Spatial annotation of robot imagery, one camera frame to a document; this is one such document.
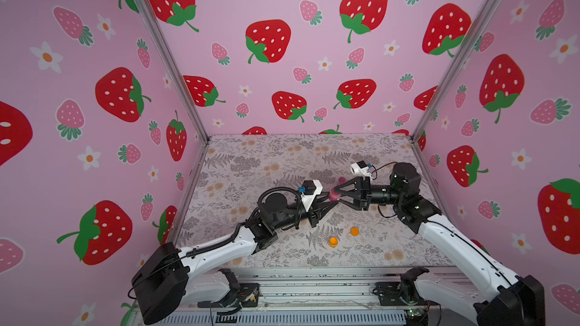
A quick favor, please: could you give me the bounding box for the magenta paint jar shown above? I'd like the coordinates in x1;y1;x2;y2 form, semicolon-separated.
329;189;341;202

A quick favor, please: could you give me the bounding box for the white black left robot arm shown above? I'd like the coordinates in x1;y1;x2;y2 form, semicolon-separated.
131;181;338;325

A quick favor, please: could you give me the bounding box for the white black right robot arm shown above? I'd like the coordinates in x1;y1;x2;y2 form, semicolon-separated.
334;161;546;325

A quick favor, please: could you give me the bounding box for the orange paint jar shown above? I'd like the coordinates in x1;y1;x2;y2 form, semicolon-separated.
329;237;338;248

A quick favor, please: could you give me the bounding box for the floral patterned table mat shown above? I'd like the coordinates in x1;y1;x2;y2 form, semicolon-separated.
177;134;450;268

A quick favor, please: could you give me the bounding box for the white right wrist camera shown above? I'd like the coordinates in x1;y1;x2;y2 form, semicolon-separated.
350;161;372;179

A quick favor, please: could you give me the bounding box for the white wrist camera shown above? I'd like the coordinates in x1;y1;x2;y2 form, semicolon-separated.
298;180;323;213
350;161;372;179

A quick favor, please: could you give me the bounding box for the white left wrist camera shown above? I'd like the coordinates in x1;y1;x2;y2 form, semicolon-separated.
298;180;323;213

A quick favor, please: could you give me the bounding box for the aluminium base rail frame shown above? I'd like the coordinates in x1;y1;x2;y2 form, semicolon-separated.
126;266;513;326

